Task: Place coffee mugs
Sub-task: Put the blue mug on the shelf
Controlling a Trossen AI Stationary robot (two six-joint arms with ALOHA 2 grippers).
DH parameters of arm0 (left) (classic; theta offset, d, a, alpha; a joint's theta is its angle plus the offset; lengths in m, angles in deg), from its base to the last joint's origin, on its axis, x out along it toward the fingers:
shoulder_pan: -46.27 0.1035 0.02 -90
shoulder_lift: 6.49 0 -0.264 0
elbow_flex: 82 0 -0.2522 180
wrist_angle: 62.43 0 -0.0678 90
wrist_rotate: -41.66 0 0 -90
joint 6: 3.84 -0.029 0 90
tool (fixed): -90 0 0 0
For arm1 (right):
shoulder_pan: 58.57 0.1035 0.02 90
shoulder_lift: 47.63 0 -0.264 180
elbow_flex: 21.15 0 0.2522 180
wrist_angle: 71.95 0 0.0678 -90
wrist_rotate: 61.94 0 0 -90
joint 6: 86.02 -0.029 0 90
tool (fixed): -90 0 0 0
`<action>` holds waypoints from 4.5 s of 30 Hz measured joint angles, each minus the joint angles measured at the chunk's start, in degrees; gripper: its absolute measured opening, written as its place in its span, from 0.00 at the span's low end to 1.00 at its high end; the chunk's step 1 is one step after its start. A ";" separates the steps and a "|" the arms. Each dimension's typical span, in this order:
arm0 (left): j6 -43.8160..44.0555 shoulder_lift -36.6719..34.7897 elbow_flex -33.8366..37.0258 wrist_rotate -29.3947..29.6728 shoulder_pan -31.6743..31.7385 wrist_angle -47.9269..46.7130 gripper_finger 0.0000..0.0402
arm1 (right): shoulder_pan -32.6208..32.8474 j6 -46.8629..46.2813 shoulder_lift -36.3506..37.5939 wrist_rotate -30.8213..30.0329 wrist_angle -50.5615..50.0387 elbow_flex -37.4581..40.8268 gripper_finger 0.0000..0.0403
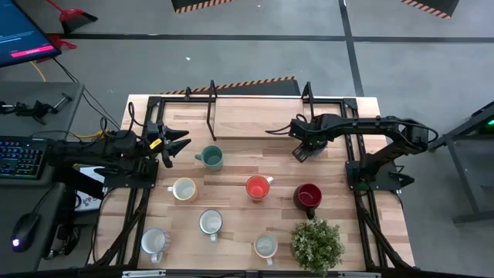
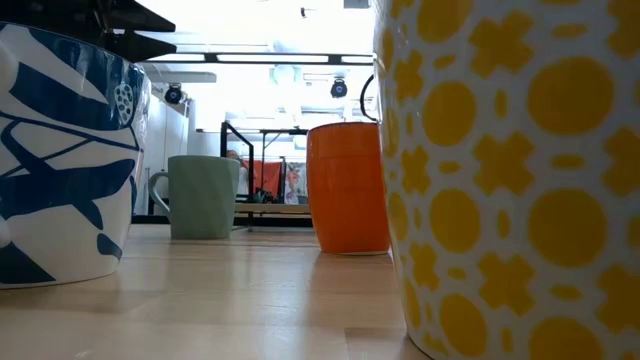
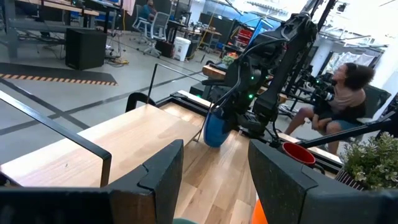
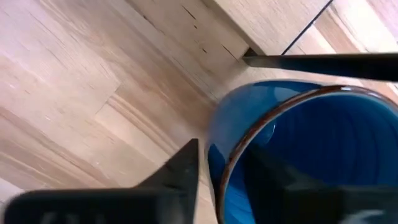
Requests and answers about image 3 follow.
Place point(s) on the pale green mug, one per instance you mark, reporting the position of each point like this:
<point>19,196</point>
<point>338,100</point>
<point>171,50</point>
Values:
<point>185,221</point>

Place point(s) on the black hazard-striped floor mat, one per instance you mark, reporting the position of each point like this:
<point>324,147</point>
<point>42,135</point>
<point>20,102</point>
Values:
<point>46,73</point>

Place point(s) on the black chair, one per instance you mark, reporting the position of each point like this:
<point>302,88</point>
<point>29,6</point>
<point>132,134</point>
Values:
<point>376,99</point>

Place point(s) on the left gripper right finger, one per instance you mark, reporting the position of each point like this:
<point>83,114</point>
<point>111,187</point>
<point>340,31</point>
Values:
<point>280,186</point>

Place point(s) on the red storage crates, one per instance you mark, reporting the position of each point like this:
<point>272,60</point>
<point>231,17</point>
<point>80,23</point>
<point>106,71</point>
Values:
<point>245,36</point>

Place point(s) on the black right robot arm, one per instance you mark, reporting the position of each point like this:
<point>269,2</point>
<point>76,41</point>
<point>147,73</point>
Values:
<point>289,56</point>

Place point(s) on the wooden shelf with black frame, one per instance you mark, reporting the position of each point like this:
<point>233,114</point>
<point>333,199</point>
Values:
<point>124,140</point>

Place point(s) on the plain blue mug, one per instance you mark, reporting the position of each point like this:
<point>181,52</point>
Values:
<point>213,133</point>

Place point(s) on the wooden background table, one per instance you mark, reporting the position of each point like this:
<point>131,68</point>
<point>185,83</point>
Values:
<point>213,72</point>

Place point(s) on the grey workbench with wooden top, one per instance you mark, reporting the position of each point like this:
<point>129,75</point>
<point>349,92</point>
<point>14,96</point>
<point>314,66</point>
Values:
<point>18,25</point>

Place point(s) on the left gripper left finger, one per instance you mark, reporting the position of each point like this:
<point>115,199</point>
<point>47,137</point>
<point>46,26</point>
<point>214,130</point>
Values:
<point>155,186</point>

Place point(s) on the person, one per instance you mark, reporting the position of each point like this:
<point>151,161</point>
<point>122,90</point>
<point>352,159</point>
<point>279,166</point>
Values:
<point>148,9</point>
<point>348,99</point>

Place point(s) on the grey office chair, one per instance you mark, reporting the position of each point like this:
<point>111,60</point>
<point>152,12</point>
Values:
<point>157,28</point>
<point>138,21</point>

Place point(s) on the white bin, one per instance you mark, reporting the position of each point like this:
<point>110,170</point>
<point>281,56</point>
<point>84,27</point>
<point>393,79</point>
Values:
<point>181,48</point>

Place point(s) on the black background robot arm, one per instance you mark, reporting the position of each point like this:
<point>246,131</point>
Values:
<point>320,88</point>

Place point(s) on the black box cabinet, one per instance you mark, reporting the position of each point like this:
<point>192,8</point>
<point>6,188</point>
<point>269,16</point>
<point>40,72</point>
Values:
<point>85,48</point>

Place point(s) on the background desk with wooden top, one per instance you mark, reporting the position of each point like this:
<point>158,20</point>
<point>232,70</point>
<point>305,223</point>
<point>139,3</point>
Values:
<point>205,32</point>

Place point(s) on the potted green plant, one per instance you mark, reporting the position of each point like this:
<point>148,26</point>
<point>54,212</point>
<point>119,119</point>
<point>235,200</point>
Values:
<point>373,161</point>

